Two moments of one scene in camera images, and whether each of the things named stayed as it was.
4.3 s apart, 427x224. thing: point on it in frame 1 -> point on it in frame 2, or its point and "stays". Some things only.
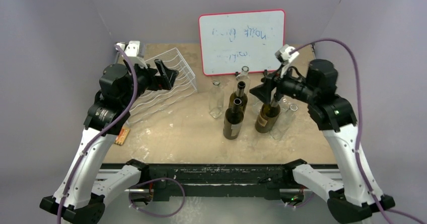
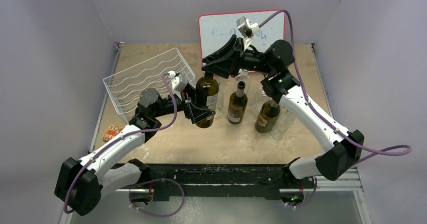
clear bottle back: x=243 y=76 stays
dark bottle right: x=268 y=116 stays
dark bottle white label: x=233 y=121 -> x=206 y=95
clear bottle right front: x=284 y=122 stays
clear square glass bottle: x=216 y=99 stays
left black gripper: x=165 y=81 -> x=191 y=111
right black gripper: x=271 y=85 -> x=237 y=57
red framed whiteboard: x=229 y=41 stays
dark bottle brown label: x=239 y=93 stays
